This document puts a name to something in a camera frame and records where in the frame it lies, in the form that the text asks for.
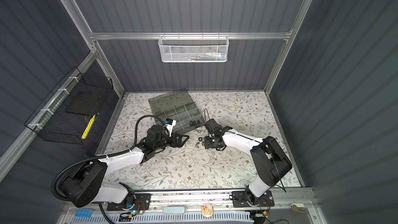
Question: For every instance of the floral table mat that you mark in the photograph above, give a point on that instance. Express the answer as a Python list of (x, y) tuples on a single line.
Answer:
[(193, 166)]

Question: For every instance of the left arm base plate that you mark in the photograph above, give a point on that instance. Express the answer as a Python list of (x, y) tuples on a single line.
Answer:
[(137, 202)]

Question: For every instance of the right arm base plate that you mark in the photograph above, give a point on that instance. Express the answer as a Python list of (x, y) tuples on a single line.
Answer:
[(247, 199)]

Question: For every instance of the blue block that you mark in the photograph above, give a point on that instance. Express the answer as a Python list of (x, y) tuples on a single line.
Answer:
[(84, 213)]

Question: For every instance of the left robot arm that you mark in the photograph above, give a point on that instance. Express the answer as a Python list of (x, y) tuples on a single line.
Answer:
[(83, 182)]

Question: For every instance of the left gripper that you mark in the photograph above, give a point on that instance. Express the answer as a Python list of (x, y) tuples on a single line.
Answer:
[(173, 140)]

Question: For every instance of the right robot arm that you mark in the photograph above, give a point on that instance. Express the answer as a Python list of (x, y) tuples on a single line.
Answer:
[(270, 160)]

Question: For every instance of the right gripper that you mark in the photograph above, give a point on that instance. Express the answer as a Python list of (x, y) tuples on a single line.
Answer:
[(210, 135)]

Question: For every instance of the grey compartment organizer box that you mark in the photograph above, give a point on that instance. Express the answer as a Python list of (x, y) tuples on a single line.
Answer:
[(177, 105)]

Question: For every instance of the white wire mesh basket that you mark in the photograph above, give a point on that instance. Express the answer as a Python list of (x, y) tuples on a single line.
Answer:
[(202, 49)]

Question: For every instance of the black wire basket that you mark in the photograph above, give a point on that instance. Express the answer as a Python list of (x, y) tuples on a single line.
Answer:
[(65, 116)]

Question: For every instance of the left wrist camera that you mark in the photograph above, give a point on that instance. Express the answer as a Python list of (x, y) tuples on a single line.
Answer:
[(169, 124)]

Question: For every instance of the black hex bolt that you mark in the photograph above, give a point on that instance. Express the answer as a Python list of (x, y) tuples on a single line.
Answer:
[(194, 122)]

